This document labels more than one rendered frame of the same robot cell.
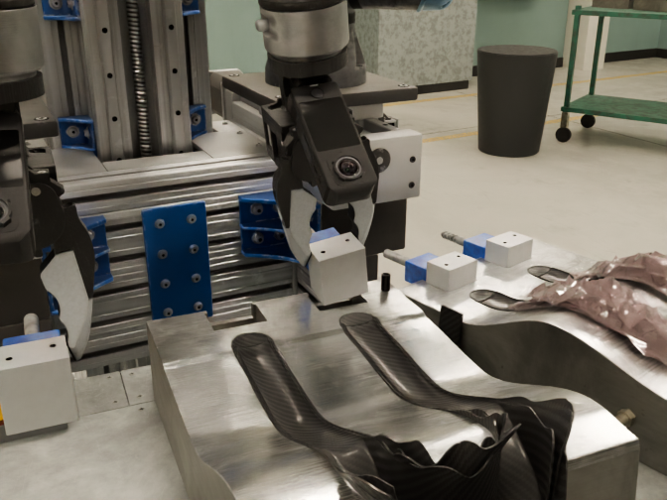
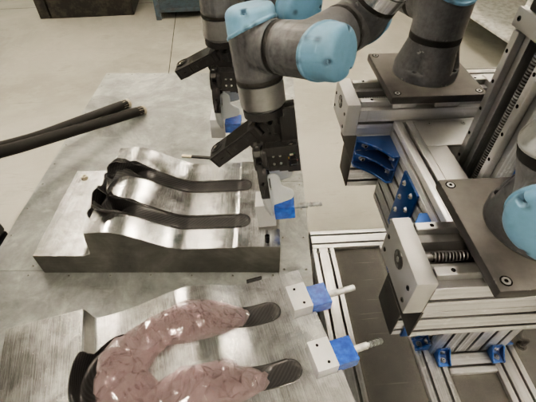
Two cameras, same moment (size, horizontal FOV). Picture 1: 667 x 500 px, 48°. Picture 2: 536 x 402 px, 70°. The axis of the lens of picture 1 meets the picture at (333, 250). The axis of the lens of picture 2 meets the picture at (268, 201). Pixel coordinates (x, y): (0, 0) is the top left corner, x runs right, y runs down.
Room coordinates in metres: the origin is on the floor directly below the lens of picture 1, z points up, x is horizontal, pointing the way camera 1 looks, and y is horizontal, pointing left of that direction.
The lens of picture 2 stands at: (0.90, -0.49, 1.49)
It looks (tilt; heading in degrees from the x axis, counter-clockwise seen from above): 46 degrees down; 112
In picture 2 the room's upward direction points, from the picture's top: straight up
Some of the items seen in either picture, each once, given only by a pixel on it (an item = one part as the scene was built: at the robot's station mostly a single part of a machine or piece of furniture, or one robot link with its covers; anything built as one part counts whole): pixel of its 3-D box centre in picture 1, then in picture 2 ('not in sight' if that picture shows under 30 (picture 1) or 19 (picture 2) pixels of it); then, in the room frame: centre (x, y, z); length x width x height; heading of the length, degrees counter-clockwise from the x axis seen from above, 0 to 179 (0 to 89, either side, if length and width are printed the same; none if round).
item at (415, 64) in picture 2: not in sight; (430, 52); (0.92, 0.47, 1.09); 0.15 x 0.15 x 0.10
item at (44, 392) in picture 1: (34, 354); (237, 124); (0.52, 0.24, 0.93); 0.13 x 0.05 x 0.05; 23
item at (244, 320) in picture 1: (235, 332); not in sight; (0.66, 0.10, 0.87); 0.05 x 0.05 x 0.04; 23
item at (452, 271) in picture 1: (422, 268); (321, 296); (0.85, -0.11, 0.85); 0.13 x 0.05 x 0.05; 40
